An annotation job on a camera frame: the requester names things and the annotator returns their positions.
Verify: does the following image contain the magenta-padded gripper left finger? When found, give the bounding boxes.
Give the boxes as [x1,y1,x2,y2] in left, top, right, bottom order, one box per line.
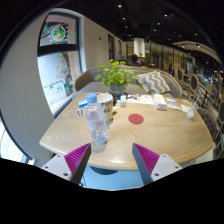
[40,143,93,186]

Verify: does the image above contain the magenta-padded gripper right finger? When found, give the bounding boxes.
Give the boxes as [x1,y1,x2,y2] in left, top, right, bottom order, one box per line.
[132,143,184,186]

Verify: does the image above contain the clear plastic water bottle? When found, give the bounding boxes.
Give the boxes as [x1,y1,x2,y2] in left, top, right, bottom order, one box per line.
[84,92,109,145]

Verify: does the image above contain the flat round red coaster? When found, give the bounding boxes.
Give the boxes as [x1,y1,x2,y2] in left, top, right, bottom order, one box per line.
[127,113,145,125]

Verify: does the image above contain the long white carton box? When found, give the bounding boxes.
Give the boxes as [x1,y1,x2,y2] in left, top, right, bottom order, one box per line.
[153,93,168,111]

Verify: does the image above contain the printed paper leaflet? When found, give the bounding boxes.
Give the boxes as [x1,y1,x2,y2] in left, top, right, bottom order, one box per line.
[126,94,156,106]

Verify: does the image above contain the white mug with black print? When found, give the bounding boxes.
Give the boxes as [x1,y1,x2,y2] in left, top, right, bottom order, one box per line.
[96,93,115,122]

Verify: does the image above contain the white blue packet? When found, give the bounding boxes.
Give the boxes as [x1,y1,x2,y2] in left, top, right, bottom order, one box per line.
[165,97,178,106]

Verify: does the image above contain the small blue white carton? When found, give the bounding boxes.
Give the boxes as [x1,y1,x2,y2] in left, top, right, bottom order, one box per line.
[119,93,128,108]

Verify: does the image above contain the clear plastic cup with straw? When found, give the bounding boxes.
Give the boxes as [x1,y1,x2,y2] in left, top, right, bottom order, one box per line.
[185,96,201,120]

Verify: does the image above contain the dark tufted armchair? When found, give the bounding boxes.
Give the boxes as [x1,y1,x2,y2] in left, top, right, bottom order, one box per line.
[196,106,224,148]

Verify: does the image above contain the grey white chevron cushion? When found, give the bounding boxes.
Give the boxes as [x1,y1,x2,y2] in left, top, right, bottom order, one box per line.
[136,70,173,95]

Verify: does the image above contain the grey curved sofa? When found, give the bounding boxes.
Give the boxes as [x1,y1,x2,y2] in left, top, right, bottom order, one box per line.
[73,65,184,100]

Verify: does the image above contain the green potted plant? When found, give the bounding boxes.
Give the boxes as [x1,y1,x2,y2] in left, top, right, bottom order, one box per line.
[94,59,144,99]

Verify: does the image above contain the group of dining chairs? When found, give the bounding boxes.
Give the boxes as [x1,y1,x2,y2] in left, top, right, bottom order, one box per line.
[173,66,224,141]

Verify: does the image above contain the window with festive stickers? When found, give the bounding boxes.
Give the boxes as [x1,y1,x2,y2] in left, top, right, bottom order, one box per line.
[36,12,83,114]

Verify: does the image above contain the person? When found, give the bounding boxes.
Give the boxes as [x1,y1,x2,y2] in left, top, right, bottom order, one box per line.
[126,53,142,68]

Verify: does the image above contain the ceiling spot lights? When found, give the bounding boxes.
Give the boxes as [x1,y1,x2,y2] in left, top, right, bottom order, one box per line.
[114,1,221,51]

